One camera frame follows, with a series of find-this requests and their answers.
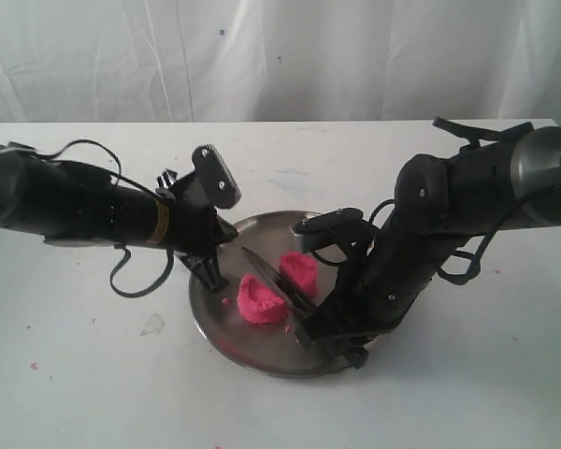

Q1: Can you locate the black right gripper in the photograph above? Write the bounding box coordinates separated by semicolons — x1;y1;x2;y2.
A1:
295;243;416;369

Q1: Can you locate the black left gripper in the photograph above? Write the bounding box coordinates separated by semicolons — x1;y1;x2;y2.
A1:
156;169;238;293

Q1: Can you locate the black knife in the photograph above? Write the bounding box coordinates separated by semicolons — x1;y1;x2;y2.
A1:
241;246;317;317

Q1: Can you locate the pink dough lump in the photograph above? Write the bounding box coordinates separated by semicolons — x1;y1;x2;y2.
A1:
237;274;289;325
279;252;318;298

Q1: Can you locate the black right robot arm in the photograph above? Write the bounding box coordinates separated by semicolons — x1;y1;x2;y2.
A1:
189;118;561;378

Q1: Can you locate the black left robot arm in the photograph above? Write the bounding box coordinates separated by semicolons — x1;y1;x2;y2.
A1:
0;142;241;257

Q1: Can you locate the round steel plate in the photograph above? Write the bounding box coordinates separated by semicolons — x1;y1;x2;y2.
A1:
189;210;375;378

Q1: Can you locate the white backdrop curtain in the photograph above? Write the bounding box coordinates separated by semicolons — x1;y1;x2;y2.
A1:
0;1;561;123

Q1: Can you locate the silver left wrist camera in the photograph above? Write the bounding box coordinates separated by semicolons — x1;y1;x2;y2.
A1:
192;144;241;210

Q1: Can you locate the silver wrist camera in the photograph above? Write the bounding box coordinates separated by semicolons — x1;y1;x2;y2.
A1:
291;208;364;253
192;144;241;210

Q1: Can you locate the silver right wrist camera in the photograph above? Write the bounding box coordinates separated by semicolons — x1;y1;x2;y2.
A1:
291;208;364;253

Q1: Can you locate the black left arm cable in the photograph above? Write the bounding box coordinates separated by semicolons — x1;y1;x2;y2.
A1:
8;138;175;298

